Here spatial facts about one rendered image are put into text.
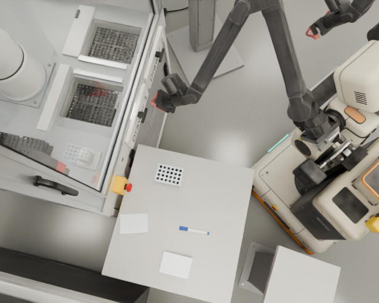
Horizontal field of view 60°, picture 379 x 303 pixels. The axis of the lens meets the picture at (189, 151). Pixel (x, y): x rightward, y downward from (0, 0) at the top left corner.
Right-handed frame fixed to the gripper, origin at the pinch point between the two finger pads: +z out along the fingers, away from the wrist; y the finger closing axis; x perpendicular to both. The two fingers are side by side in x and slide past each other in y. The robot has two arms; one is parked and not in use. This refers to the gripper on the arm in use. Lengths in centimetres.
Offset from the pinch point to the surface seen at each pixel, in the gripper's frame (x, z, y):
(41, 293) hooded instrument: 85, 17, 13
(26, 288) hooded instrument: 85, 21, 17
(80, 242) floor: 72, 101, -38
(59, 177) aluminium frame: 44, -25, 37
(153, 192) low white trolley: 34.7, 11.0, -20.3
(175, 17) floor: -115, 89, -50
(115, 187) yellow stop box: 38.4, 9.9, 0.0
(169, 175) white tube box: 25.9, 4.2, -21.7
